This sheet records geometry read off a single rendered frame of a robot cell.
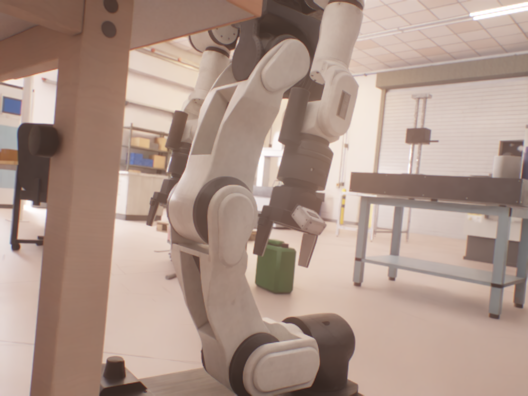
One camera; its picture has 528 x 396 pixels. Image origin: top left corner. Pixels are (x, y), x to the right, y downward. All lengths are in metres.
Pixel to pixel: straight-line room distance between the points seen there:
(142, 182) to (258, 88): 7.25
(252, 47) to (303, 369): 0.70
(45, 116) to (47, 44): 11.49
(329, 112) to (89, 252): 0.44
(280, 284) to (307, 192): 2.34
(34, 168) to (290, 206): 3.55
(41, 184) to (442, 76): 10.89
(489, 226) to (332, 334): 6.06
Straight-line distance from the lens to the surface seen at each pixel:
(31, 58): 0.80
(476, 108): 13.09
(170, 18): 0.66
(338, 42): 0.86
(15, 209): 4.62
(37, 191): 4.13
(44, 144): 0.57
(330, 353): 1.17
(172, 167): 1.15
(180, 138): 1.16
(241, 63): 1.03
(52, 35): 0.75
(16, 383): 1.70
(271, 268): 3.12
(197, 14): 0.63
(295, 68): 1.00
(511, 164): 3.62
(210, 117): 1.01
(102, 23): 0.59
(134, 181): 8.05
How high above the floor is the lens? 0.65
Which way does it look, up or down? 1 degrees down
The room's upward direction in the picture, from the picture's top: 5 degrees clockwise
